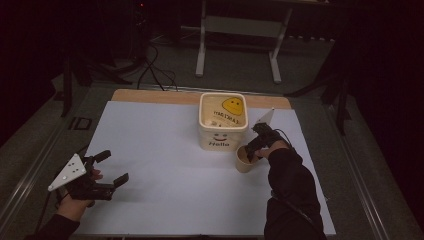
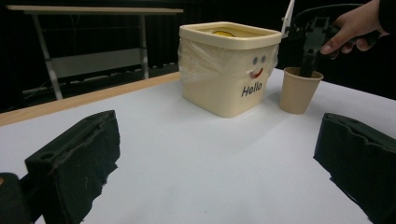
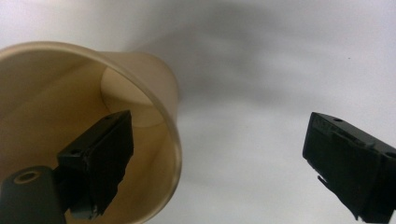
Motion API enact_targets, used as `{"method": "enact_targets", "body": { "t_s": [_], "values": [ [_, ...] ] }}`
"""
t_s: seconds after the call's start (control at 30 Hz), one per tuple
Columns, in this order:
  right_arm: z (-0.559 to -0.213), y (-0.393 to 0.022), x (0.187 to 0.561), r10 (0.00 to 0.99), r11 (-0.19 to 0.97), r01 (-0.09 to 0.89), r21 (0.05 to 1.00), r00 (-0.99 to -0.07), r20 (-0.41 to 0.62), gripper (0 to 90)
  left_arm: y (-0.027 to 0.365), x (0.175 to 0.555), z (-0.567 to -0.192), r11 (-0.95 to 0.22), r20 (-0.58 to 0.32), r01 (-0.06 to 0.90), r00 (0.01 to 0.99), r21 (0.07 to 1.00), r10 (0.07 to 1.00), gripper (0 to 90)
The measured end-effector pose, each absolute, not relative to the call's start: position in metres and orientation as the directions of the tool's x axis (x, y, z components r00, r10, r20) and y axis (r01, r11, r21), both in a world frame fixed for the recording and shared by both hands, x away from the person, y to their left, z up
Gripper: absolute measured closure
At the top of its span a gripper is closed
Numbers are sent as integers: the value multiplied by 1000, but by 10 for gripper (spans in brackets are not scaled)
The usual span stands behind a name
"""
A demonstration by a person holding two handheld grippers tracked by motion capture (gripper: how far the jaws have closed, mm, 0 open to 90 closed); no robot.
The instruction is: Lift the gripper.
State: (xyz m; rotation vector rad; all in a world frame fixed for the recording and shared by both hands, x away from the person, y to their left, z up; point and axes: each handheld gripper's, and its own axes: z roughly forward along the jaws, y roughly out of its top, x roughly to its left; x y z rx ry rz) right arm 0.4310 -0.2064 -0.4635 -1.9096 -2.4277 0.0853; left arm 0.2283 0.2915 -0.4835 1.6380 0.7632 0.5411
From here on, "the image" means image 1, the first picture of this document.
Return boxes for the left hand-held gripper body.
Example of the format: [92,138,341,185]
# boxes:
[47,153,115,202]

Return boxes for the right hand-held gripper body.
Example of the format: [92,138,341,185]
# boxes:
[246,107,286,161]

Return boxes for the brown paper cup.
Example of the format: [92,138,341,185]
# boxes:
[235,144,264,174]

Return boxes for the person's right hand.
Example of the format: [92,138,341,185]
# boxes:
[257,139,291,160]

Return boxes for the person's left hand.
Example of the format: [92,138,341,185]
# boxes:
[55,168,104,222]

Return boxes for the cream smiley face bin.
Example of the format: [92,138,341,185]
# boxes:
[198,92,250,152]

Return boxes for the black floor socket box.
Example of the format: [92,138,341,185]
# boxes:
[68,116,93,132]

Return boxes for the white table mat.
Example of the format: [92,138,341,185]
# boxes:
[77,100,337,237]

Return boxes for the black stand leg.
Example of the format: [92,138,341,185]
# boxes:
[60,54,75,118]

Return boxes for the black tripod stand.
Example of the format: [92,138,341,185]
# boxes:
[283,43,353,136]

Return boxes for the wooden table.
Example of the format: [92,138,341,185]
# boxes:
[110,88,293,110]

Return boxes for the white metal stand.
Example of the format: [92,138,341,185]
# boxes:
[195,0,295,85]

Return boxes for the right hand-held gripper black cable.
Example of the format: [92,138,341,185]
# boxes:
[275,127,331,234]

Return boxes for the hand-held gripper black cable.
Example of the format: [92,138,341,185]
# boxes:
[34,181,69,236]
[275,127,331,234]

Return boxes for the metal floor rail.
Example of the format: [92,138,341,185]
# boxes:
[0,124,69,231]
[323,102,392,240]

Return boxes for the left hand-held gripper black cable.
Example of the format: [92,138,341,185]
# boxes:
[34,181,69,236]

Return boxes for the black floor cables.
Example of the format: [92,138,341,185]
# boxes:
[135,43,179,92]

